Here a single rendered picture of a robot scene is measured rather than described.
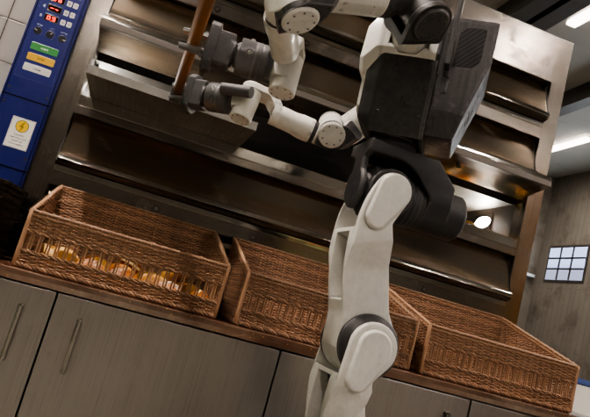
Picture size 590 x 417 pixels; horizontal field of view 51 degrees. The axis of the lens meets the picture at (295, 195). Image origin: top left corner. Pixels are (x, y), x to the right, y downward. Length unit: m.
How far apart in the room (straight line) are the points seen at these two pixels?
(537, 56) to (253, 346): 1.83
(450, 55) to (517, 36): 1.46
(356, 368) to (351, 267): 0.22
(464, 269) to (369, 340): 1.25
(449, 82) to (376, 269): 0.46
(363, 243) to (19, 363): 0.89
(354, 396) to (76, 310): 0.74
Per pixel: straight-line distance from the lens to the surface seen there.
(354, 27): 2.55
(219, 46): 1.48
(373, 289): 1.41
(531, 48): 2.92
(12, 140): 2.25
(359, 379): 1.37
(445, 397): 1.94
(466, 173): 2.59
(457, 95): 1.45
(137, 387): 1.70
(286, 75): 1.46
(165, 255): 1.73
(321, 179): 2.35
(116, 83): 2.01
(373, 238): 1.38
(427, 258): 2.49
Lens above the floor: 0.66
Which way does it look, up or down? 10 degrees up
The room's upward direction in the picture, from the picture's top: 16 degrees clockwise
